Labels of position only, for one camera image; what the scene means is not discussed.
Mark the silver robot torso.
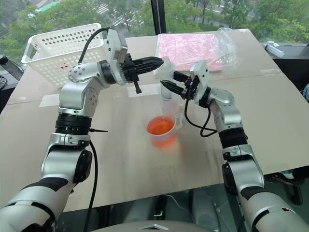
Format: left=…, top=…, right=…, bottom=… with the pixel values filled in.
left=90, top=219, right=224, bottom=232

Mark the thin white cable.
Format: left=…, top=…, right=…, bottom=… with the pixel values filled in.
left=166, top=194, right=197, bottom=219

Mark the black side table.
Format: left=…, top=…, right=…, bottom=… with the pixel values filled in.
left=259, top=43, right=309, bottom=90

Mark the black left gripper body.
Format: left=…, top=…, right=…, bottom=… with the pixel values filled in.
left=117, top=53, right=142, bottom=94

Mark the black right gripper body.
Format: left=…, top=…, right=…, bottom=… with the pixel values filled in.
left=180, top=75, right=200, bottom=101

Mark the clear cup with red liquid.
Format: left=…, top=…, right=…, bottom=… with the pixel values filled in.
left=143, top=113, right=184, bottom=147

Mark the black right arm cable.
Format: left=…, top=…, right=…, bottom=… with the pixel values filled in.
left=184, top=98, right=218, bottom=138

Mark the packaged spare syringe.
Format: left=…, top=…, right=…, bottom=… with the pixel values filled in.
left=264, top=42, right=287, bottom=59

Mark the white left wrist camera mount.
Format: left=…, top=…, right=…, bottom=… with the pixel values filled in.
left=104, top=28, right=128, bottom=86

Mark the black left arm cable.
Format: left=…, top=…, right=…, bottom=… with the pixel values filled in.
left=79, top=28, right=110, bottom=232

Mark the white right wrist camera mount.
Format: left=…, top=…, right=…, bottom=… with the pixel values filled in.
left=189, top=60, right=211, bottom=107

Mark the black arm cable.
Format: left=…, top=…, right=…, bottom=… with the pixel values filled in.
left=79, top=28, right=110, bottom=232
left=184, top=98, right=218, bottom=138

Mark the white perforated plastic basket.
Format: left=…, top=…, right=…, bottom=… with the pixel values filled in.
left=21, top=23, right=114, bottom=87

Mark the black chair base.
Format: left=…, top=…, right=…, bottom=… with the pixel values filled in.
left=264, top=166, right=309, bottom=206

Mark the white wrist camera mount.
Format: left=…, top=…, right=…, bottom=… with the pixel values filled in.
left=189, top=60, right=211, bottom=107
left=104, top=28, right=128, bottom=86

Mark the dark window frame post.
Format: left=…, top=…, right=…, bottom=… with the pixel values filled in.
left=151, top=0, right=168, bottom=35

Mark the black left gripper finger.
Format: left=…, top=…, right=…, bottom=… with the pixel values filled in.
left=131, top=56, right=165, bottom=67
left=132, top=63, right=164, bottom=73

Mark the pink sheet packet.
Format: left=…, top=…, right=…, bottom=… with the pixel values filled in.
left=156, top=33, right=224, bottom=73

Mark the black desk equipment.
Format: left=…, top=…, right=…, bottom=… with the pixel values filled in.
left=0, top=54, right=25, bottom=97

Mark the empty clear plastic cup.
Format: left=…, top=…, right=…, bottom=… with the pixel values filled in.
left=158, top=83, right=182, bottom=119

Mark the clear plastic bag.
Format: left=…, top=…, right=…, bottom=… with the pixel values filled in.
left=216, top=27, right=244, bottom=72

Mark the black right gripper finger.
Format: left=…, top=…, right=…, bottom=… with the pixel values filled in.
left=159, top=80, right=185, bottom=97
left=172, top=70, right=191, bottom=84

